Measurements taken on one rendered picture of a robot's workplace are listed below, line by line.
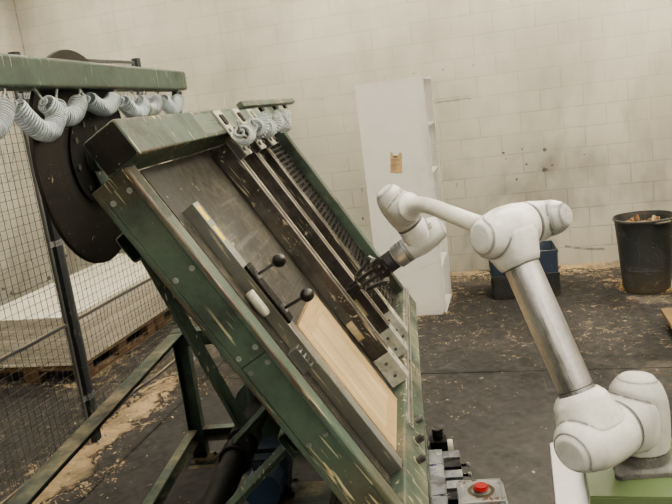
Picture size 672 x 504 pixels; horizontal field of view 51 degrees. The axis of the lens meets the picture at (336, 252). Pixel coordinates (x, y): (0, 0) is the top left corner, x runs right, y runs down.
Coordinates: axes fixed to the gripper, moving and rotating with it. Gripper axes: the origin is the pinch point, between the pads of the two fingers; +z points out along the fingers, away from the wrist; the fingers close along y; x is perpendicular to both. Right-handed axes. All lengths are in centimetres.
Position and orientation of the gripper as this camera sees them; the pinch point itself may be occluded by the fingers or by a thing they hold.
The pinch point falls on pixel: (351, 289)
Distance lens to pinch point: 265.4
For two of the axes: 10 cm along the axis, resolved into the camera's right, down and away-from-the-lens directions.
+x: -0.9, 2.2, -9.7
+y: -6.0, -7.9, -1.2
